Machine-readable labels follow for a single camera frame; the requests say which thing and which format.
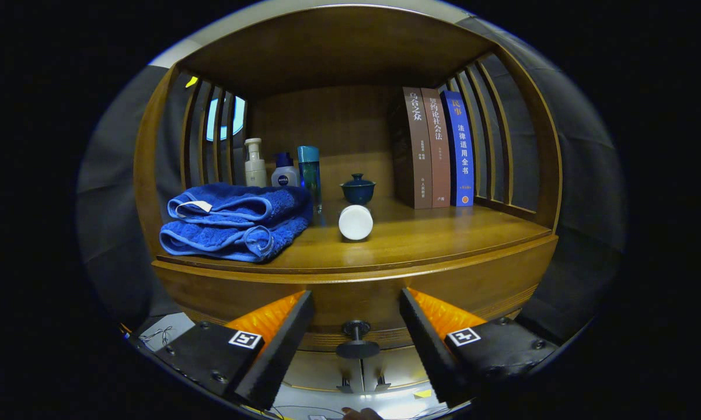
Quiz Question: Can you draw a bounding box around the blue book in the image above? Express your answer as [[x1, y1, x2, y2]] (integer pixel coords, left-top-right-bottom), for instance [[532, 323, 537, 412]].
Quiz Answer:
[[440, 90, 475, 207]]

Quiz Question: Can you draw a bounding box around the dark blue lidded teacup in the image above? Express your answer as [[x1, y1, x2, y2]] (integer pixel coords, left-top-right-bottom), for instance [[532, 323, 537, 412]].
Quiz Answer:
[[340, 173, 377, 205]]

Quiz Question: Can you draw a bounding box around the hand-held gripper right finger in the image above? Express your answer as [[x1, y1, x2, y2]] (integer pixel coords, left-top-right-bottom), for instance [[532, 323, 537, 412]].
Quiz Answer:
[[399, 287, 559, 408]]

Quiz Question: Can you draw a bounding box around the wooden drawer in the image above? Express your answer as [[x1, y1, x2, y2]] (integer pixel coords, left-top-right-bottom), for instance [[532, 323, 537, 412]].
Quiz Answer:
[[152, 236, 559, 351]]

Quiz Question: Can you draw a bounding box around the white pump bottle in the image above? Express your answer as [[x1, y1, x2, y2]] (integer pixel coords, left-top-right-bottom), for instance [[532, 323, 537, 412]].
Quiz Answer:
[[244, 138, 268, 188]]

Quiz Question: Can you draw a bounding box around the white bottle with blue cap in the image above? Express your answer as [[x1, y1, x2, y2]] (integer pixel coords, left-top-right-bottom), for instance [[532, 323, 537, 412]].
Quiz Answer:
[[271, 152, 300, 187]]

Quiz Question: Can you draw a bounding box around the tall teal bottle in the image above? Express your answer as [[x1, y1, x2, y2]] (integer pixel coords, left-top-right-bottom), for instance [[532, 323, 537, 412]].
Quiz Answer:
[[297, 145, 323, 214]]

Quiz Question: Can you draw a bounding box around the wooden countertop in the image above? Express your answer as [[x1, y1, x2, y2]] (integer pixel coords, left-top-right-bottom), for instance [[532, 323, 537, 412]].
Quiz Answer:
[[155, 195, 555, 275]]

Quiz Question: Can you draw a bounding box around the white tube with green label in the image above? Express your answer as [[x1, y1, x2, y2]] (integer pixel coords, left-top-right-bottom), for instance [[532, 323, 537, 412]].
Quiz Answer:
[[338, 204, 374, 241]]

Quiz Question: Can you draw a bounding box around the reddish brown book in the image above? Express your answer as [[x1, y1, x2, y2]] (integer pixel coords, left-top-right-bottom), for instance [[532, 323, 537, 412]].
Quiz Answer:
[[421, 88, 452, 208]]

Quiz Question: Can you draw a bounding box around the wooden cabinet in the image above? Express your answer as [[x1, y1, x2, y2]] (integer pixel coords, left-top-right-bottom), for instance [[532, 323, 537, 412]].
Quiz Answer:
[[133, 5, 563, 403]]

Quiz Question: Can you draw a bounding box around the folded blue towel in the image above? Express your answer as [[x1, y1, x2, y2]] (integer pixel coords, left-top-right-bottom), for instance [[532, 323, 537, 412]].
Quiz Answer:
[[159, 182, 314, 263]]

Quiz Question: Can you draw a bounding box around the black drawer knob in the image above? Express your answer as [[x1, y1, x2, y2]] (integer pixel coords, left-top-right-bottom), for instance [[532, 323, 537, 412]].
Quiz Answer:
[[336, 320, 381, 359]]

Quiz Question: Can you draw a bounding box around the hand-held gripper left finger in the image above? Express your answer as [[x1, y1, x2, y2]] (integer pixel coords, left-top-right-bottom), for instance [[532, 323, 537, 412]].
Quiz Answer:
[[154, 290, 316, 411]]

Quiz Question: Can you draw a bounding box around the dark brown book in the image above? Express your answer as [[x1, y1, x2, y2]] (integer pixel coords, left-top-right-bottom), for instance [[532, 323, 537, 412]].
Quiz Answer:
[[388, 87, 433, 210]]

